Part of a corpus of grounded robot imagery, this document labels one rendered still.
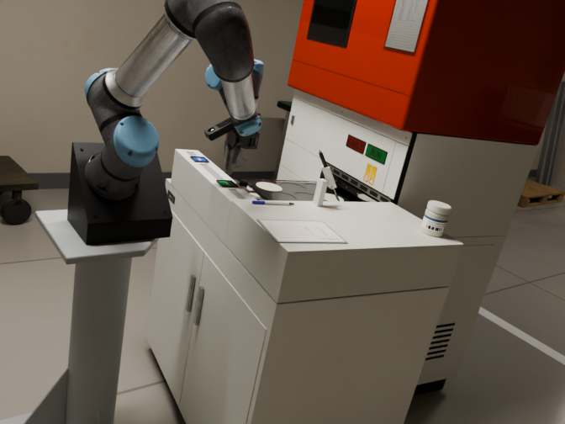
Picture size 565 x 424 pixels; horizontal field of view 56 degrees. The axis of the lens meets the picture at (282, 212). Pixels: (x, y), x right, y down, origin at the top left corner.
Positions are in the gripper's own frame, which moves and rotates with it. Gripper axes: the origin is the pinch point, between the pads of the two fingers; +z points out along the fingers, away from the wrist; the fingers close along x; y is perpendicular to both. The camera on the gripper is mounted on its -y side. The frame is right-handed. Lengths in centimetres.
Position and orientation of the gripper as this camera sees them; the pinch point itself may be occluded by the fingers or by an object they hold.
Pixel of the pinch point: (227, 171)
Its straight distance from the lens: 171.1
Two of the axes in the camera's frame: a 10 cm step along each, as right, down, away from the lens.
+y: 8.6, 0.0, 5.1
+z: -1.9, 9.2, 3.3
